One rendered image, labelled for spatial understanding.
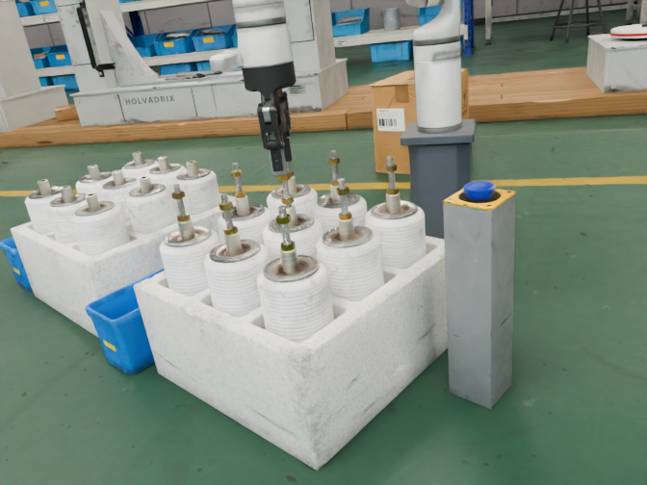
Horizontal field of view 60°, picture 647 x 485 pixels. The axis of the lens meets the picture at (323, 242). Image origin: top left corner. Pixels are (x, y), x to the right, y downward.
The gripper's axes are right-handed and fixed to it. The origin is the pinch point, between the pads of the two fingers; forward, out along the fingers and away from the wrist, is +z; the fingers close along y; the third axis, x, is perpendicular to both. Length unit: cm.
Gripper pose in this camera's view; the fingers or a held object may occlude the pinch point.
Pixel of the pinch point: (281, 159)
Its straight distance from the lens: 86.6
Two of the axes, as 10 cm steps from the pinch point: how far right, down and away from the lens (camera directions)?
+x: -9.9, 0.8, 1.1
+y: 0.7, -4.0, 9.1
